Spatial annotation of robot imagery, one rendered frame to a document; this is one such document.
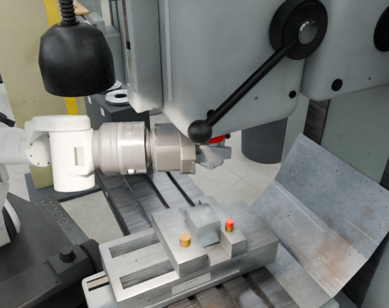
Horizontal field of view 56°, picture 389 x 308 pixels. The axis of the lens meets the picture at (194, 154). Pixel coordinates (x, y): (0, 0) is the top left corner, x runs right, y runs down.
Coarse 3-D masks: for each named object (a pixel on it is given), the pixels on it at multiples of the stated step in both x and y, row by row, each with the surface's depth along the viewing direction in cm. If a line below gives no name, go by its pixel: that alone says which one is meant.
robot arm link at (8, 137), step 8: (0, 120) 72; (8, 120) 74; (0, 128) 69; (8, 128) 68; (16, 128) 68; (0, 136) 67; (8, 136) 66; (16, 136) 65; (0, 144) 66; (8, 144) 65; (16, 144) 64; (0, 152) 66; (8, 152) 65; (16, 152) 64; (0, 160) 68; (8, 160) 67; (16, 160) 65
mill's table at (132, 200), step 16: (96, 176) 117; (112, 176) 107; (128, 176) 107; (144, 176) 110; (160, 176) 107; (176, 176) 107; (112, 192) 101; (128, 192) 103; (144, 192) 101; (160, 192) 101; (176, 192) 101; (192, 192) 101; (112, 208) 104; (128, 208) 96; (144, 208) 96; (160, 208) 96; (128, 224) 91; (144, 224) 91; (256, 272) 79; (208, 288) 75; (224, 288) 76; (240, 288) 75; (256, 288) 77; (272, 288) 75; (176, 304) 72; (192, 304) 74; (208, 304) 72; (224, 304) 72; (240, 304) 72; (256, 304) 72; (272, 304) 72; (288, 304) 72
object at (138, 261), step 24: (240, 216) 83; (120, 240) 77; (144, 240) 77; (240, 240) 72; (264, 240) 77; (120, 264) 72; (144, 264) 72; (168, 264) 72; (216, 264) 72; (240, 264) 75; (264, 264) 79; (120, 288) 67; (144, 288) 67; (168, 288) 70; (192, 288) 73
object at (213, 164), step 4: (224, 140) 61; (204, 144) 60; (208, 144) 60; (212, 144) 60; (216, 144) 60; (220, 144) 60; (220, 160) 62; (200, 164) 63; (204, 164) 62; (208, 164) 62; (212, 164) 62; (216, 164) 62; (220, 164) 63
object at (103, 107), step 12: (120, 84) 114; (96, 96) 110; (108, 96) 106; (120, 96) 109; (96, 108) 110; (108, 108) 103; (120, 108) 103; (132, 108) 104; (96, 120) 114; (108, 120) 104; (120, 120) 103; (132, 120) 106; (144, 120) 108
